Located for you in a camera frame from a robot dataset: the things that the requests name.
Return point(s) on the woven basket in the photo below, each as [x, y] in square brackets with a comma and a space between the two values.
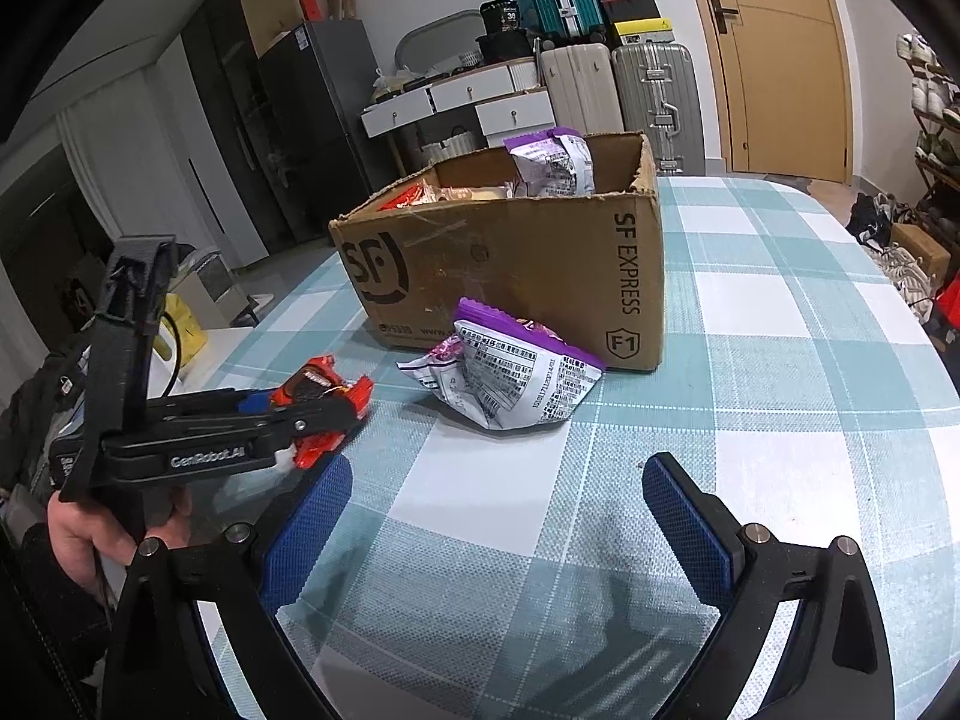
[450, 146]

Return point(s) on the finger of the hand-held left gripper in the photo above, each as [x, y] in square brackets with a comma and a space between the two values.
[253, 401]
[322, 420]

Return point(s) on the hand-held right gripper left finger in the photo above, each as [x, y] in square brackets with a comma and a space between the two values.
[307, 532]

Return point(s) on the red cookie packet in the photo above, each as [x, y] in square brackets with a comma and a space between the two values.
[405, 197]

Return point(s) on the wooden door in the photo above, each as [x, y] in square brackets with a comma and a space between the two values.
[780, 52]

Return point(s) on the beige suitcase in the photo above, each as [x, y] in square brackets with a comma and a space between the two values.
[577, 90]

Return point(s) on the person's left hand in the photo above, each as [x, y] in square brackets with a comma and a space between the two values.
[75, 532]

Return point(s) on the group of shoes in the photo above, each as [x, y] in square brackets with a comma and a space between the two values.
[930, 90]

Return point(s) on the person's left forearm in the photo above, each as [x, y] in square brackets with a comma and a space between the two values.
[45, 615]

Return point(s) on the silver suitcase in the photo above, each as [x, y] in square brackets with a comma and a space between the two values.
[660, 90]

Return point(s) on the wooden shoe rack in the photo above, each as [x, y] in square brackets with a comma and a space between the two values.
[924, 165]

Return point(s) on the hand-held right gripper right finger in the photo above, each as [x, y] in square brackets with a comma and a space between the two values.
[690, 532]

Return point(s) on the yellow bag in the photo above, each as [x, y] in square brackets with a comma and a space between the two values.
[187, 330]

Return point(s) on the white desk with drawers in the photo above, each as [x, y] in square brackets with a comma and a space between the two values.
[457, 94]

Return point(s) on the red black snack packet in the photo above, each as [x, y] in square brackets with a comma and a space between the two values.
[315, 382]

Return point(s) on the dark refrigerator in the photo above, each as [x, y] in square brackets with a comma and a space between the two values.
[315, 127]

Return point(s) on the brown cardboard box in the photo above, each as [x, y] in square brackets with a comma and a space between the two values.
[525, 262]

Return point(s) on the white small appliance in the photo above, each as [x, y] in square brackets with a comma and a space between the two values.
[206, 277]

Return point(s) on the purple snack packet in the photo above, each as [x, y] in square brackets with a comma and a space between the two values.
[502, 375]
[551, 165]

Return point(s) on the arched white mirror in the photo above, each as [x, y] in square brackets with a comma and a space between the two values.
[420, 26]

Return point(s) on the yellow white shoe box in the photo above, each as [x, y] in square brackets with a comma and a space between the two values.
[641, 31]

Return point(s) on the small cardboard box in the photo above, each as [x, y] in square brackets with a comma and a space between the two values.
[922, 249]

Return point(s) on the dark glass cabinet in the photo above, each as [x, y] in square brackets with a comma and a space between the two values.
[225, 127]

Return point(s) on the cream snack packet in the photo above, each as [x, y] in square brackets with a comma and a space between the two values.
[472, 193]

